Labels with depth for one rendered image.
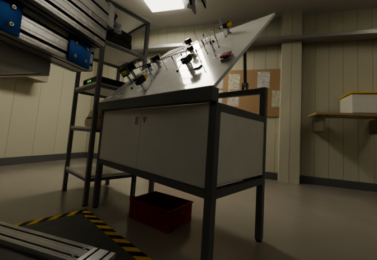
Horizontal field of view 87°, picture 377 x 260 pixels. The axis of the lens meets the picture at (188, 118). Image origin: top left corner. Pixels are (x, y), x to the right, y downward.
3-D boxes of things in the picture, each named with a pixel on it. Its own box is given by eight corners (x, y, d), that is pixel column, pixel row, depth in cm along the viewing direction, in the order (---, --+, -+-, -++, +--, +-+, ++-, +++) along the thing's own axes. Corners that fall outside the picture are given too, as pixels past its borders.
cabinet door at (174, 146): (203, 189, 89) (208, 102, 92) (135, 169, 126) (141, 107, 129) (206, 187, 91) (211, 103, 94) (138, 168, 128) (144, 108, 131)
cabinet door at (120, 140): (136, 168, 126) (141, 108, 130) (99, 158, 163) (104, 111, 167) (138, 168, 128) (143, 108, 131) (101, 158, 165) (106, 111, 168)
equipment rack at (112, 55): (82, 207, 161) (106, -6, 177) (60, 190, 202) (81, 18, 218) (136, 196, 198) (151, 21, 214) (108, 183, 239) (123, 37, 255)
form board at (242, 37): (100, 103, 169) (99, 102, 168) (169, 52, 228) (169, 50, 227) (215, 88, 89) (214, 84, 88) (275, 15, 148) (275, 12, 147)
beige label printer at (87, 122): (93, 126, 176) (96, 105, 178) (83, 126, 189) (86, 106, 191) (124, 129, 199) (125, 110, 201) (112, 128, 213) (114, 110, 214)
